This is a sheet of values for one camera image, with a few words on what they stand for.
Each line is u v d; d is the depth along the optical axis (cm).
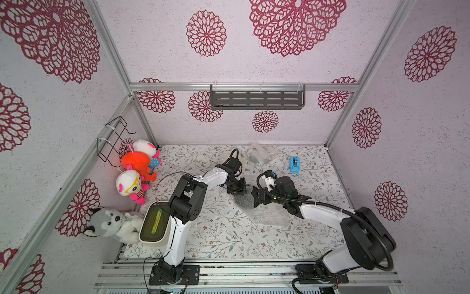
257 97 95
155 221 83
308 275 71
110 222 70
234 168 83
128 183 79
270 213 91
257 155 110
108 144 75
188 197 57
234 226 87
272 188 77
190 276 73
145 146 94
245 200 95
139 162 90
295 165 108
